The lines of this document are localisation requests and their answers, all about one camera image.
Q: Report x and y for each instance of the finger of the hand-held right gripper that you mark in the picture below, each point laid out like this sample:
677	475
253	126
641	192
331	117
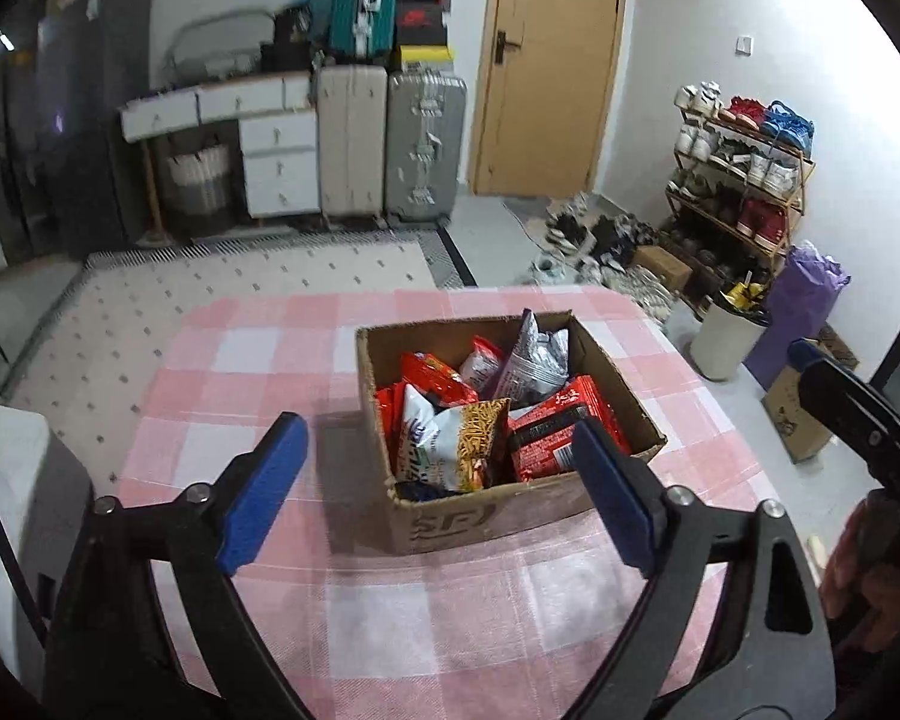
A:
847	405

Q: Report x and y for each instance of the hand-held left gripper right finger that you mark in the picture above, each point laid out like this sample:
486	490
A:
615	495

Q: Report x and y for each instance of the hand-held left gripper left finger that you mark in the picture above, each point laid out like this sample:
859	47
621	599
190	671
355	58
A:
262	495

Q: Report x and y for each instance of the red chocolate cookie packet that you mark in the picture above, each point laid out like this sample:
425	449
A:
562	427

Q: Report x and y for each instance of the small red snack packet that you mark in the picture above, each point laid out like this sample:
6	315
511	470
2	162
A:
388	427

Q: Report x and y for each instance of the silver foil snack bag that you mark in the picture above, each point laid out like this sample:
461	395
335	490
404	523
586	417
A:
532	367

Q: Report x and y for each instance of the blue cookie packet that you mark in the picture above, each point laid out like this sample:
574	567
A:
420	491

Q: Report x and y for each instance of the brown cardboard box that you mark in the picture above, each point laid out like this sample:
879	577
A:
457	521

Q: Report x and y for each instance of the white noodle snack bag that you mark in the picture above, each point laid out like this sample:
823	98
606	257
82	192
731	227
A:
450	442

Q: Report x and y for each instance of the white red snack bag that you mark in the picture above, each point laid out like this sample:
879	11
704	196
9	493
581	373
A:
480	367

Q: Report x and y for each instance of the large red cookie packet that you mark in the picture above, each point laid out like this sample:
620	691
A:
435	375

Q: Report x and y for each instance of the person's right hand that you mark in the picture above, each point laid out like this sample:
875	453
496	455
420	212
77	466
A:
847	577

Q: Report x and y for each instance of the printed cardboard carton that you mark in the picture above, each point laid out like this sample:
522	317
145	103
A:
791	420

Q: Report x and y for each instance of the purple bag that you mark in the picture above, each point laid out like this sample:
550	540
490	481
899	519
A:
795	300

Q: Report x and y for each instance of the pink checked tablecloth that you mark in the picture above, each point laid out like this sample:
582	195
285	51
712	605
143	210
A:
270	360

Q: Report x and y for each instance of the white trash bin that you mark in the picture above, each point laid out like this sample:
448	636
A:
720	337

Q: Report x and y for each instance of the white grey cabinet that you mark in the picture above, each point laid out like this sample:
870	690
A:
52	480

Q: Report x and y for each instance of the gold metal shoe rack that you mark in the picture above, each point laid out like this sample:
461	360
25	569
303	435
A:
799	187

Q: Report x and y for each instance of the dotted patterned rug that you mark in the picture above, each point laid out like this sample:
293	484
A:
195	277

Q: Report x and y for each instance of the small brown carton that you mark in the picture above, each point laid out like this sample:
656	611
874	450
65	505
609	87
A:
660	266

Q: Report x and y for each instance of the pile of scattered shoes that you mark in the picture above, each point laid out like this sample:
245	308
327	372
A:
607	240

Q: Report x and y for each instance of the rows of stored shoes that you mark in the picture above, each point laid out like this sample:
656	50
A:
787	124

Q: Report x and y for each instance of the grey door mat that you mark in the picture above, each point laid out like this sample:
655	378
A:
525	214

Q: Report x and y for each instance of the woven laundry basket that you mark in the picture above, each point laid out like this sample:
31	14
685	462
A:
195	180

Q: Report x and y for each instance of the white desk with drawers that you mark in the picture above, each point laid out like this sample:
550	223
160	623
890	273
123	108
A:
277	150

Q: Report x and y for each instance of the beige suitcase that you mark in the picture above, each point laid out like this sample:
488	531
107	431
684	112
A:
352	142

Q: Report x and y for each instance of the silver suitcase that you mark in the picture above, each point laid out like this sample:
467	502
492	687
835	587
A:
424	142

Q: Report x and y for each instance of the grey refrigerator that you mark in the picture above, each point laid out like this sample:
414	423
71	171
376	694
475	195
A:
97	127

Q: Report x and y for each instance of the wooden door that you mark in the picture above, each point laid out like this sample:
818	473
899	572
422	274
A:
547	90

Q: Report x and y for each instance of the dark wardrobe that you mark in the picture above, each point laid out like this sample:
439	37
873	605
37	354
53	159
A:
15	165

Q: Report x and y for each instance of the oval grey framed mirror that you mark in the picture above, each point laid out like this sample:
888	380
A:
217	34

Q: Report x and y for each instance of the small black box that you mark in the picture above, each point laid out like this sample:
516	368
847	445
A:
292	26

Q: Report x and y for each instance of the red logo shoe box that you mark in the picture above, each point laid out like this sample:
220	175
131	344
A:
421	16

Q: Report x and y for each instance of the white light switch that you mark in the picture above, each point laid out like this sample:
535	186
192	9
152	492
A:
744	45

